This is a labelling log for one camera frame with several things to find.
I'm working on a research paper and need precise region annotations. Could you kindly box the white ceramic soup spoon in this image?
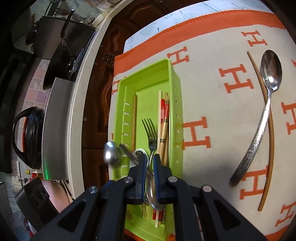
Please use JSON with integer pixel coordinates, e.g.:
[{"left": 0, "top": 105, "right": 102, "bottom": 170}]
[{"left": 130, "top": 148, "right": 149, "bottom": 167}]

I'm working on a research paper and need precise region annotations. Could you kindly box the steel spoon textured handle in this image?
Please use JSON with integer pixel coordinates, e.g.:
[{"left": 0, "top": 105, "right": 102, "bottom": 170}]
[{"left": 102, "top": 141, "right": 165, "bottom": 212}]

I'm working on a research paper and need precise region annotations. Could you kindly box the brown bamboo chopstick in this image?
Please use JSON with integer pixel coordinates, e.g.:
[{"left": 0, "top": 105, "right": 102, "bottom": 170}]
[{"left": 159, "top": 92, "right": 170, "bottom": 166}]

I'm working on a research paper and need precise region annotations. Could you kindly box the large steel tablespoon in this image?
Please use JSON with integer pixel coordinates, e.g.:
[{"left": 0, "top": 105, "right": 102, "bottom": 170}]
[{"left": 229, "top": 50, "right": 282, "bottom": 187}]

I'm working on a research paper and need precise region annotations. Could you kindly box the red-patterned chopstick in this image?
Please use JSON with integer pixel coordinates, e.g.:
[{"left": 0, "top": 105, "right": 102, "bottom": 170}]
[{"left": 153, "top": 98, "right": 163, "bottom": 225}]

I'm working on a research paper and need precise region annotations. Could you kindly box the green plastic utensil tray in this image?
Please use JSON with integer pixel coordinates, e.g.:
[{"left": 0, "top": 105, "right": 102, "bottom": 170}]
[{"left": 113, "top": 59, "right": 183, "bottom": 240}]

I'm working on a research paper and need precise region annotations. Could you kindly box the dark wooden chopstick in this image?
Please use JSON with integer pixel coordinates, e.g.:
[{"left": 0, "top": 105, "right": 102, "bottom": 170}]
[{"left": 247, "top": 51, "right": 275, "bottom": 212}]

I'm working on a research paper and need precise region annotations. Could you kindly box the crossing bamboo chopstick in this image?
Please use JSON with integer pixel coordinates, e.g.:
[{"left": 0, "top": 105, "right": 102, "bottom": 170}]
[{"left": 130, "top": 94, "right": 137, "bottom": 152}]

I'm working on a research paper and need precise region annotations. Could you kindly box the orange H-pattern cloth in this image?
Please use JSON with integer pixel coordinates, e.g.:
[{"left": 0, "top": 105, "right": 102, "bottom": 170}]
[{"left": 108, "top": 10, "right": 295, "bottom": 240}]

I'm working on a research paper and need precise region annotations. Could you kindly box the steel fork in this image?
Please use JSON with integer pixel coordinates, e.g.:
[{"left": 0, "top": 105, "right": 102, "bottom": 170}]
[{"left": 142, "top": 118, "right": 158, "bottom": 170}]

